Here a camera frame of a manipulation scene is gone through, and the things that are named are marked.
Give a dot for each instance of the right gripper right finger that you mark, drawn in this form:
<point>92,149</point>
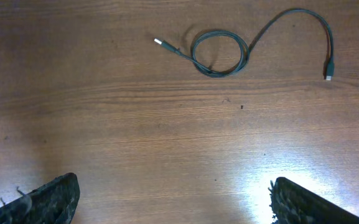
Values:
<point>294,204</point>

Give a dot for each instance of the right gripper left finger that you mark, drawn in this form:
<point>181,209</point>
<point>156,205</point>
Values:
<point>52,203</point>

